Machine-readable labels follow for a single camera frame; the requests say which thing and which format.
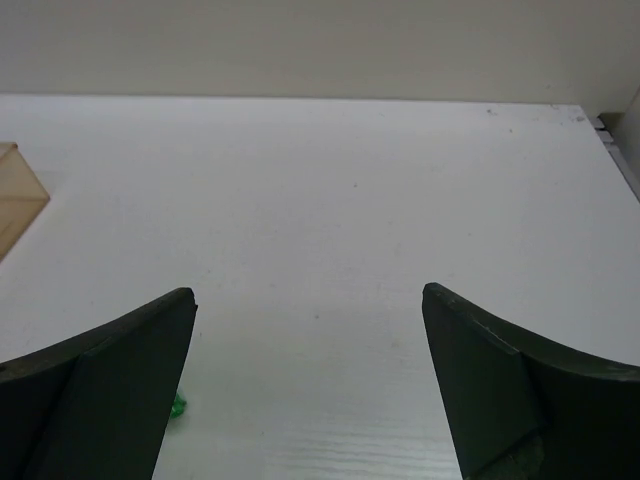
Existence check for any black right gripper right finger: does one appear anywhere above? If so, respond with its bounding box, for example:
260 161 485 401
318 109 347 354
422 283 639 479

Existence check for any small green lego piece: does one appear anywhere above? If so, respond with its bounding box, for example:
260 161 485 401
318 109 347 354
170 392 187 419

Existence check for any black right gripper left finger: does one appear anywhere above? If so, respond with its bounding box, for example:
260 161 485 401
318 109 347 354
1 287 197 479

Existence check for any amber transparent container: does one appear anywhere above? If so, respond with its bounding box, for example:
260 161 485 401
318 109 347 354
1 142 50 259

